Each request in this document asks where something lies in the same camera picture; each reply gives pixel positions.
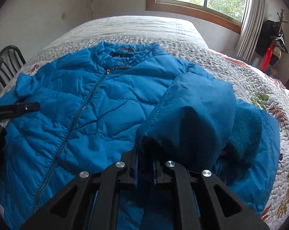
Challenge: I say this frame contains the blue puffer jacket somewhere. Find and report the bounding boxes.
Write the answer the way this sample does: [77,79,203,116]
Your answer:
[0,42,280,229]

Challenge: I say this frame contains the coat rack with clothes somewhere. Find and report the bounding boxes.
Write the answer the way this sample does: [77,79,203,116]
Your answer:
[255,9,289,72]

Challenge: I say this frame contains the black metal chair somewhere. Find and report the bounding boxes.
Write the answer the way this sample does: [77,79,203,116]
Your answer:
[0,45,26,93]

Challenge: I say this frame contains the floral quilted bedspread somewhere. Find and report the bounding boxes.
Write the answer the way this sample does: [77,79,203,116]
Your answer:
[0,16,289,229]

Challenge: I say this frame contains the white grey curtain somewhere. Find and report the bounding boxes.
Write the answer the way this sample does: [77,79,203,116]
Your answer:
[235,0,266,62]

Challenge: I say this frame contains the yellow wall socket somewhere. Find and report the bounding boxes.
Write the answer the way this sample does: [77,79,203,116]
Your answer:
[61,12,66,20]

